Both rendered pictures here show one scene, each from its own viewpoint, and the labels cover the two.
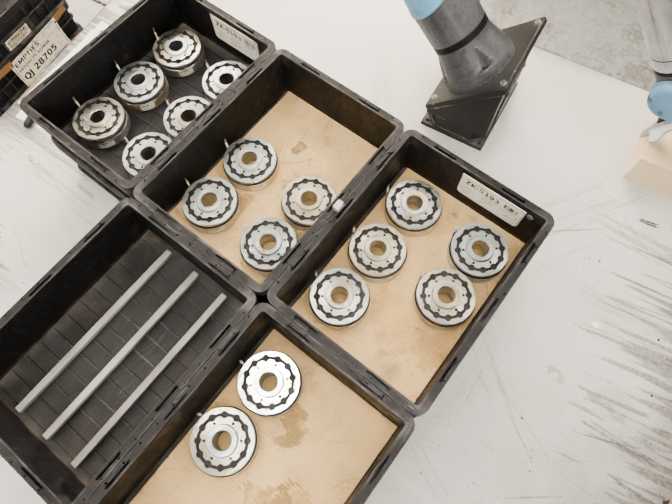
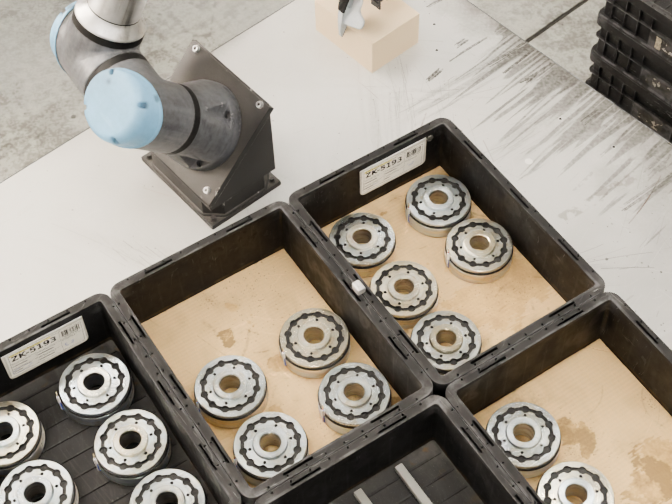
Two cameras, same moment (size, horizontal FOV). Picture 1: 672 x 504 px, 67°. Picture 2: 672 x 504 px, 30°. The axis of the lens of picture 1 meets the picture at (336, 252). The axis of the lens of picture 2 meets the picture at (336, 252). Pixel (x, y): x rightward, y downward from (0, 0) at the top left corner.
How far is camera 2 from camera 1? 1.19 m
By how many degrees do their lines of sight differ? 35
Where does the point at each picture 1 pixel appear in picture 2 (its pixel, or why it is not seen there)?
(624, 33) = not seen: hidden behind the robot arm
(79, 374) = not seen: outside the picture
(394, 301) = (463, 299)
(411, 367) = (541, 307)
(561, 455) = (652, 240)
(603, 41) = not seen: hidden behind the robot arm
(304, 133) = (208, 326)
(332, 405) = (561, 391)
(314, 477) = (632, 428)
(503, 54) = (223, 91)
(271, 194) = (279, 384)
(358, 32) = (32, 252)
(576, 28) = (22, 67)
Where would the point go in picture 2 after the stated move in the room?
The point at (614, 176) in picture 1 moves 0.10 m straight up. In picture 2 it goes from (368, 80) to (368, 41)
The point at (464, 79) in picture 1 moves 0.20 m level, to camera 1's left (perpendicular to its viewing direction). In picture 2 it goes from (225, 141) to (181, 235)
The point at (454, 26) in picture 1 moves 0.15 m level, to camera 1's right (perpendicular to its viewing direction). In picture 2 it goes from (182, 111) to (215, 46)
